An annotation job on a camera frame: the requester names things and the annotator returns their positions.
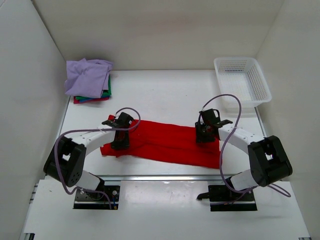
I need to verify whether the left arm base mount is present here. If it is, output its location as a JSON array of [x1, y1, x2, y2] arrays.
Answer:
[[73, 181, 121, 211]]

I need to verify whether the lilac folded t-shirt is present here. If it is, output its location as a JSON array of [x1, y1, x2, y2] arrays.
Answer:
[[64, 58, 114, 99]]

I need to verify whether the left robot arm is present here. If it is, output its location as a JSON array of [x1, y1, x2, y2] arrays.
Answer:
[[43, 112, 134, 199]]

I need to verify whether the blue folded t-shirt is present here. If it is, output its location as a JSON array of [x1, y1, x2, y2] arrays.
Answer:
[[78, 98, 101, 103]]

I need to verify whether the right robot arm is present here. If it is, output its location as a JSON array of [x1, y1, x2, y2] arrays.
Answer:
[[195, 108, 293, 200]]

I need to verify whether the aluminium table rail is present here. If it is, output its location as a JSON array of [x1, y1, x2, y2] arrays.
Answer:
[[100, 174, 222, 182]]

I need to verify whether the white plastic basket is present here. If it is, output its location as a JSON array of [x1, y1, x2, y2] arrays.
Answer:
[[214, 57, 272, 112]]

